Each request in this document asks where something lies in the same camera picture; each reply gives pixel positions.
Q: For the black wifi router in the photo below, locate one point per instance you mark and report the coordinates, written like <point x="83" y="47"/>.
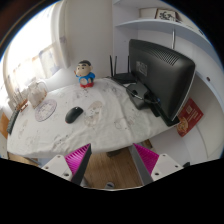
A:
<point x="122" y="78"/>

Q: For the framed picture on shelf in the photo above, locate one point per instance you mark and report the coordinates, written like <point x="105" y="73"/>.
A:
<point x="165" y="14"/>

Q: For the black computer monitor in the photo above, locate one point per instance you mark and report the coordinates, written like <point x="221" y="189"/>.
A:
<point x="165" y="77"/>

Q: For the white wall shelf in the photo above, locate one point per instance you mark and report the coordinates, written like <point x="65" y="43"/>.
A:
<point x="140" y="15"/>

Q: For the red leaflet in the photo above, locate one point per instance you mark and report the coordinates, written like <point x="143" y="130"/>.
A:
<point x="189" y="116"/>

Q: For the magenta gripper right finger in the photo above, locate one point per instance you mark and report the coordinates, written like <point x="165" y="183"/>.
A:
<point x="152" y="166"/>

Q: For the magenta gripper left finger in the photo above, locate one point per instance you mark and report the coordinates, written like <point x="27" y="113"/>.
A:
<point x="71" y="167"/>

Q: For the black remote control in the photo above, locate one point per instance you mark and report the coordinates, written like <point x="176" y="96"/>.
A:
<point x="12" y="121"/>

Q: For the white patterned tablecloth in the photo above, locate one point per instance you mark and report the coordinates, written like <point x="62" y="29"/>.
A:
<point x="109" y="121"/>

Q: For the clear glass jar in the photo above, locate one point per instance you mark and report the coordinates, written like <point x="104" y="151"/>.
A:
<point x="36" y="94"/>

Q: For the black computer mouse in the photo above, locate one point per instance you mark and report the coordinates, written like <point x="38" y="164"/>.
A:
<point x="73" y="114"/>

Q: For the white window curtain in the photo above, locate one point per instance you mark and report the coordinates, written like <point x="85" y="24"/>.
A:
<point x="58" y="33"/>

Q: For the cartoon boy figurine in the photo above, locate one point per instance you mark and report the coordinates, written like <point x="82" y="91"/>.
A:
<point x="84" y="74"/>

